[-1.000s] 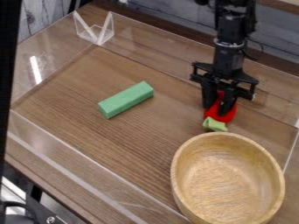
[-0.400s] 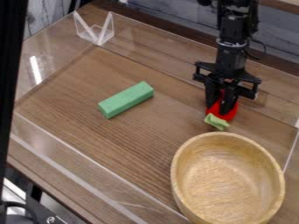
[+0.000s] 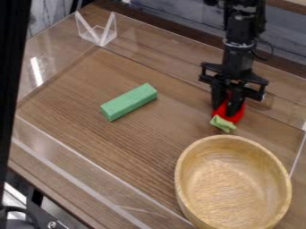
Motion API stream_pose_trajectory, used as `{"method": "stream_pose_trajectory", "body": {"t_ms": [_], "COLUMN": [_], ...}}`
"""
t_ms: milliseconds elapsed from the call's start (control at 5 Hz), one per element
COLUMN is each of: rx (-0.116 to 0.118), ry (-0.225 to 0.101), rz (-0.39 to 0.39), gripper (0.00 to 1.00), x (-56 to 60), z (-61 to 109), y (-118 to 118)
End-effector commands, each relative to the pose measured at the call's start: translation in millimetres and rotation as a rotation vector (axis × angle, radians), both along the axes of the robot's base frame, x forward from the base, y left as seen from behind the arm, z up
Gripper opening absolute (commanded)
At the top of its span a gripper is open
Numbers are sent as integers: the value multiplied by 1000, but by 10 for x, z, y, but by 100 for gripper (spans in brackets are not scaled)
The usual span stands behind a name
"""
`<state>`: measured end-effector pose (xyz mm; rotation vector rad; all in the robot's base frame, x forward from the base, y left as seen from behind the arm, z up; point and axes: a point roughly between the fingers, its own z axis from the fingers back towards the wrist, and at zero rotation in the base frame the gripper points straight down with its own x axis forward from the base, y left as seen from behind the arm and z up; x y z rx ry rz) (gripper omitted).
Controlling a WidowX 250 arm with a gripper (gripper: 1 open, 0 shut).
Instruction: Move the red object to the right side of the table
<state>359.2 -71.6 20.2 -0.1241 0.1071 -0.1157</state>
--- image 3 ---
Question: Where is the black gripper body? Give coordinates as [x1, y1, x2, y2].
[198, 63, 269, 101]

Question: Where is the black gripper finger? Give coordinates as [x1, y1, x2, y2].
[210, 79, 227, 109]
[226, 89, 245, 117]

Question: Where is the red plush strawberry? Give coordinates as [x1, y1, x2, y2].
[210, 102, 245, 133]

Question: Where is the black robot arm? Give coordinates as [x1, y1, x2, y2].
[198, 0, 269, 122]

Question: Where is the green rectangular block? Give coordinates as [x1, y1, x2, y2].
[100, 83, 158, 122]

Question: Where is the wooden bowl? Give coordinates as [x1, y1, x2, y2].
[175, 135, 291, 229]

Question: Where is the clear acrylic enclosure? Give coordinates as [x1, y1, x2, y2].
[7, 11, 306, 229]

